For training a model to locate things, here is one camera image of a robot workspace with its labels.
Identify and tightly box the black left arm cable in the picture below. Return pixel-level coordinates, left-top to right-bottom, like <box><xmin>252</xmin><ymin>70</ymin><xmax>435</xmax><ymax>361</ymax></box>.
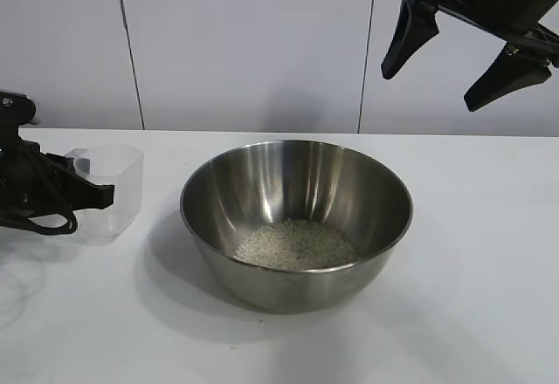
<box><xmin>0</xmin><ymin>207</ymin><xmax>79</xmax><ymax>237</ymax></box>

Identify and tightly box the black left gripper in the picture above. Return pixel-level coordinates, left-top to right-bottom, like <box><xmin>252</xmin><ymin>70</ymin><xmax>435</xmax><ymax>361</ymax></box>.
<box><xmin>0</xmin><ymin>124</ymin><xmax>115</xmax><ymax>222</ymax></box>

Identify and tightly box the stainless steel mixing bowl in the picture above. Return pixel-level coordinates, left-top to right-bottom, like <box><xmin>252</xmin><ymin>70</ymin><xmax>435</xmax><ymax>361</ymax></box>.
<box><xmin>179</xmin><ymin>139</ymin><xmax>414</xmax><ymax>315</ymax></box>

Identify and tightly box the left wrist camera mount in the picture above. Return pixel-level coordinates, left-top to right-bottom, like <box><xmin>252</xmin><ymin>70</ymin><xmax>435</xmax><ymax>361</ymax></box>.
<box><xmin>0</xmin><ymin>90</ymin><xmax>40</xmax><ymax>127</ymax></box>

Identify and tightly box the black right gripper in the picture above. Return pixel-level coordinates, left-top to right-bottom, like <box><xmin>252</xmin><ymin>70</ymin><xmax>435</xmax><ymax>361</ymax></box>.
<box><xmin>380</xmin><ymin>0</ymin><xmax>559</xmax><ymax>113</ymax></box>

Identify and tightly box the clear plastic measuring cup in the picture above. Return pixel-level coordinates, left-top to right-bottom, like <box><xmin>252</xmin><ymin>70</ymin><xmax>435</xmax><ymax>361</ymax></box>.
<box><xmin>64</xmin><ymin>146</ymin><xmax>145</xmax><ymax>244</ymax></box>

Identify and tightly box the white uncooked rice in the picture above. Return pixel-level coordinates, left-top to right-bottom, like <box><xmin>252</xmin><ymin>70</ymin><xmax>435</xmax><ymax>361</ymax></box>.
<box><xmin>233</xmin><ymin>220</ymin><xmax>363</xmax><ymax>271</ymax></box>

